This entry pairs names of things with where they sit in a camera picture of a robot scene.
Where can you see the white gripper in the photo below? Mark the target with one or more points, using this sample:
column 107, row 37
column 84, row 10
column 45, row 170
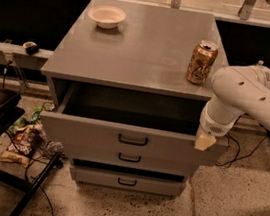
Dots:
column 213, row 126

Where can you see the grey top drawer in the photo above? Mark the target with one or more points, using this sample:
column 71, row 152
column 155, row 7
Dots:
column 133, row 123

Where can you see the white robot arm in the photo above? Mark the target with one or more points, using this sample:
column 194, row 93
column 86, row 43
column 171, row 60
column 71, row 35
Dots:
column 236, row 90

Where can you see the grey drawer cabinet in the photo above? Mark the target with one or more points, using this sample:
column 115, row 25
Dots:
column 149, row 52

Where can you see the grey bottom drawer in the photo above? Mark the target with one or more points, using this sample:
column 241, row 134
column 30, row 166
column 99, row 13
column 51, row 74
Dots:
column 116, row 180

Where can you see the gold soda can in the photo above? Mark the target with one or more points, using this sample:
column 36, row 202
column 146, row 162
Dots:
column 202, row 60

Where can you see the crumpled clear plastic bottle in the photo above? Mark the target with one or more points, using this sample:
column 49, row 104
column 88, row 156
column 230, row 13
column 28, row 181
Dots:
column 51, row 148

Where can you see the white paper bowl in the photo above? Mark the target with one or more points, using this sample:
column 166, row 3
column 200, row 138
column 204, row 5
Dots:
column 106, row 17

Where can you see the green snack bag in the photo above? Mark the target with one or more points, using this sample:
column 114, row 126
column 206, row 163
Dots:
column 31, row 119

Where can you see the chips snack bag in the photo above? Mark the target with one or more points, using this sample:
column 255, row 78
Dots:
column 22, row 146

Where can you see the small black round device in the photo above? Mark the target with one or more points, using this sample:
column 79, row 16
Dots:
column 31, row 48

